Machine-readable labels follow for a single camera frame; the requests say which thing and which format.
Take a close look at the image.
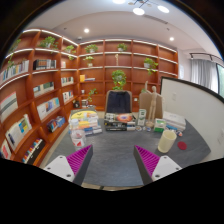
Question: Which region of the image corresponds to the dark blue office chair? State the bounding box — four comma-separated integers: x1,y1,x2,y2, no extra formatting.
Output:
105,90,132,113

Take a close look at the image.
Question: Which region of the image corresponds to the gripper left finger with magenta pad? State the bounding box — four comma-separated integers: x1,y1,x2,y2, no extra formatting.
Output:
44,145,93,186

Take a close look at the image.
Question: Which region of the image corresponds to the potted green plant centre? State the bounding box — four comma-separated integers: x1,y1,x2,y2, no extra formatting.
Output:
111,70,126,90

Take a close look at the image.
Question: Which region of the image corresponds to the clear plastic water bottle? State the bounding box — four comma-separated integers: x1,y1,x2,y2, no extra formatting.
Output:
70,119,86,147

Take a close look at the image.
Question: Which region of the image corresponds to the wooden artist mannequin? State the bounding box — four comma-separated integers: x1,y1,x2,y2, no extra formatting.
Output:
145,81,163,121

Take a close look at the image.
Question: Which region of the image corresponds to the red bottle cap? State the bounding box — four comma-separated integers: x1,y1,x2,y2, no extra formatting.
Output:
177,141,187,150

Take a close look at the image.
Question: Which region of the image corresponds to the stack of white boxes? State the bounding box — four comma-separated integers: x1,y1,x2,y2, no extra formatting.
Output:
163,111,186,131

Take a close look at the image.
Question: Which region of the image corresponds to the small green white box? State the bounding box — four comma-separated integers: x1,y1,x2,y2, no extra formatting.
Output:
154,118,166,132

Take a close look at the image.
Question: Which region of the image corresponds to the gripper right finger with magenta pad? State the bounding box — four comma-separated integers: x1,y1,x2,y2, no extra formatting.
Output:
133,145,181,185

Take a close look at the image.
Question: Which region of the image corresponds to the orange wooden bookshelf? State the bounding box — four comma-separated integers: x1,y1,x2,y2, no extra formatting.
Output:
0,28,178,166

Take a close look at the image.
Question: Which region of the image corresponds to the black box with orange picture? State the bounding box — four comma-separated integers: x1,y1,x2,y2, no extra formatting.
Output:
104,113,136,131

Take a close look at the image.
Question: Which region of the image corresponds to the green and white carton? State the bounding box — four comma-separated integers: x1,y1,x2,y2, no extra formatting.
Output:
137,109,146,126

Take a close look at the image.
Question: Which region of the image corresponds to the cream plastic cup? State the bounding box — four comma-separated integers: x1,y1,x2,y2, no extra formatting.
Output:
158,130,177,153

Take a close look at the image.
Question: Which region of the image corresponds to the brown cardboard box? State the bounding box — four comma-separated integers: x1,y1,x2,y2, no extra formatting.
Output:
139,93,163,118

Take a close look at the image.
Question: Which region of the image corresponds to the white board panel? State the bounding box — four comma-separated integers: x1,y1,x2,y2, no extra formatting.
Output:
161,77,224,161

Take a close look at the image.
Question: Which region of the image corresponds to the grey window curtain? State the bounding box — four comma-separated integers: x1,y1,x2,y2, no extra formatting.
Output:
190,59,218,93

